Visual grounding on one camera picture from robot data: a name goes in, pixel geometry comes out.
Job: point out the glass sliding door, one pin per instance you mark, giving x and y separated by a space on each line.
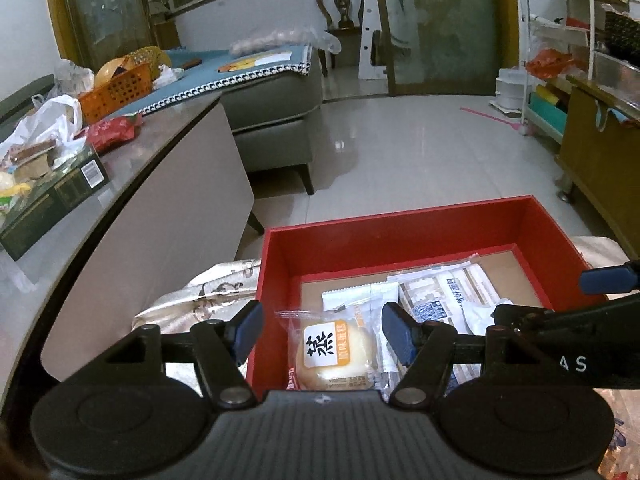
450 25

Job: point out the blue sofa cover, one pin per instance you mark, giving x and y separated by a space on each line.
210 70

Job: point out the yellow round object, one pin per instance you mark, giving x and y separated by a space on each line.
135 57

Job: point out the crumpled white paper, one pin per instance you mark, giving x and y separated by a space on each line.
167 77

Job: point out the grey green couch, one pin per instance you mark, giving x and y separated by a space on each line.
25 105

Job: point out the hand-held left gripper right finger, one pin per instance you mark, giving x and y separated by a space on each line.
400 335

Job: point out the steamed bun packet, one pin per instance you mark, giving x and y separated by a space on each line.
330 355

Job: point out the white plastic bag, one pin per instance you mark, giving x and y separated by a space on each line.
40 120

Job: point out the grey sofa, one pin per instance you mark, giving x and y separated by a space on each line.
270 105

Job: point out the white perforated board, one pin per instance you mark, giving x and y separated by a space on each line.
370 35

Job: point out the crumpled clear plastic bag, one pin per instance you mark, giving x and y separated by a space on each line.
72 75

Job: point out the carved wooden chair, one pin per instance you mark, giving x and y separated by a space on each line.
342 0

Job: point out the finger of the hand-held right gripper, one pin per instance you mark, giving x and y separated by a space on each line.
520 317
610 278

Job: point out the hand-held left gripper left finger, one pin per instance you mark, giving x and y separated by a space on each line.
247 327

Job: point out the wooden cabinet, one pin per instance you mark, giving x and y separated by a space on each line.
600 160

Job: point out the red cardboard box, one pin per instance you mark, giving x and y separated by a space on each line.
390 230

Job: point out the white storage containers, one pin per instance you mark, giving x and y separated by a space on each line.
510 87

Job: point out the wooden framed door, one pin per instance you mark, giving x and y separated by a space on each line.
105 10

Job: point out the pink stick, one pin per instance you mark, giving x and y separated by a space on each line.
487 116

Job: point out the teal storage box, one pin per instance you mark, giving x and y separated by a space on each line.
547 112

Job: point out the small dark flat object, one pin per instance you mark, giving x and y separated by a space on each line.
191 63

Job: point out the grey coffee table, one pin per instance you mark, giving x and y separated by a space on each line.
150 210

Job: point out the white blue-print snack packet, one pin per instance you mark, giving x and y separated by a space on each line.
450 290

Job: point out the orange plastic basket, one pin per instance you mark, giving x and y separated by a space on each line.
115 95

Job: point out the black woven basket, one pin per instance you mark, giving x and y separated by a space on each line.
622 32

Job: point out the dark green box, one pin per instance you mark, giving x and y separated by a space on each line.
50 195

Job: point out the orange-red plastic bag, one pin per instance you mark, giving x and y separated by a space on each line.
550 62

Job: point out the red patterned packet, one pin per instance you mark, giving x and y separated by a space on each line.
112 132

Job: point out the clear plastic tray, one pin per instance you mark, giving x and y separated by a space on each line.
615 75

